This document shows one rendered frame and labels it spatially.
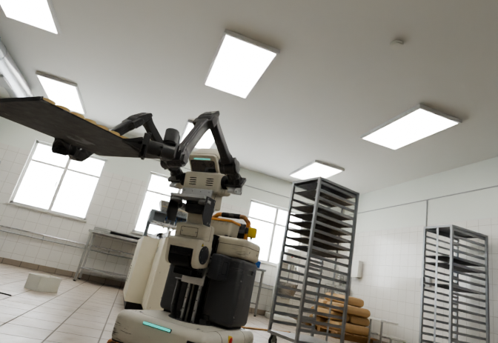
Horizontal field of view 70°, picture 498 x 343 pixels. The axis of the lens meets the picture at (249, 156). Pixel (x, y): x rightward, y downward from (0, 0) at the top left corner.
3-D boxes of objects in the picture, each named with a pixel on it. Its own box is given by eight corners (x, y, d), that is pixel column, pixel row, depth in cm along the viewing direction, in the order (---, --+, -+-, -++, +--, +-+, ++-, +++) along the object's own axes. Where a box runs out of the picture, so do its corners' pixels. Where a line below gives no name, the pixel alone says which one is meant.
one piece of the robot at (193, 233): (177, 265, 235) (193, 174, 248) (227, 275, 219) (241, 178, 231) (151, 266, 212) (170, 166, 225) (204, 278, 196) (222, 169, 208)
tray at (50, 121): (99, 155, 177) (100, 152, 177) (164, 159, 159) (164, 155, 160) (-32, 104, 125) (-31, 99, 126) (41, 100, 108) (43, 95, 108)
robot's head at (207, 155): (203, 167, 243) (199, 147, 238) (230, 169, 233) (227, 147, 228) (191, 175, 231) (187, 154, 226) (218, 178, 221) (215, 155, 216)
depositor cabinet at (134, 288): (121, 296, 524) (138, 239, 551) (169, 306, 542) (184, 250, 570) (121, 308, 407) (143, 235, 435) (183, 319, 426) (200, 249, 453)
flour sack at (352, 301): (322, 299, 698) (323, 291, 703) (339, 303, 712) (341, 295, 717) (346, 304, 634) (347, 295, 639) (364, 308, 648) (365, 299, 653)
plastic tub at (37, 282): (35, 291, 398) (41, 276, 403) (22, 287, 407) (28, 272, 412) (57, 292, 424) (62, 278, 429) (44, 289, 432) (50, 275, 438)
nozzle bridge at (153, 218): (141, 236, 465) (150, 211, 476) (195, 249, 483) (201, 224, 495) (143, 235, 435) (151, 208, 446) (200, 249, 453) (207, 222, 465)
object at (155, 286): (138, 311, 413) (160, 234, 442) (167, 316, 422) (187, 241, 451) (141, 321, 349) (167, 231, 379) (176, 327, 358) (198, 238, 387)
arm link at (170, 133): (187, 165, 150) (169, 166, 153) (192, 141, 155) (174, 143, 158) (173, 152, 140) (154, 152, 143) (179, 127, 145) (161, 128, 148)
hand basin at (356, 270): (357, 318, 712) (363, 261, 749) (342, 314, 704) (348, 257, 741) (332, 311, 804) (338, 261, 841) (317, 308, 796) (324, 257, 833)
